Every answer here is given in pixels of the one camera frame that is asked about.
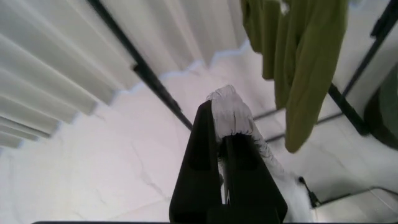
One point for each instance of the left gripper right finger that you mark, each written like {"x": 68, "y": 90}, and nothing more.
{"x": 248, "y": 180}

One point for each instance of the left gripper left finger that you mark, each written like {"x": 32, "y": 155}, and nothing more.
{"x": 196, "y": 174}

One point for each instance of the pale grey shorts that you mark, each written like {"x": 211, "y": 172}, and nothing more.
{"x": 231, "y": 115}

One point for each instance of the green long-sleeved shirt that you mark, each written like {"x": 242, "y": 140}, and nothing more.
{"x": 304, "y": 77}

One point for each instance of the black clothes rack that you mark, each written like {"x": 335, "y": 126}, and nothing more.
{"x": 155, "y": 84}

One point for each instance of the white curtain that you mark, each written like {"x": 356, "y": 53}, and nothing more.
{"x": 62, "y": 46}

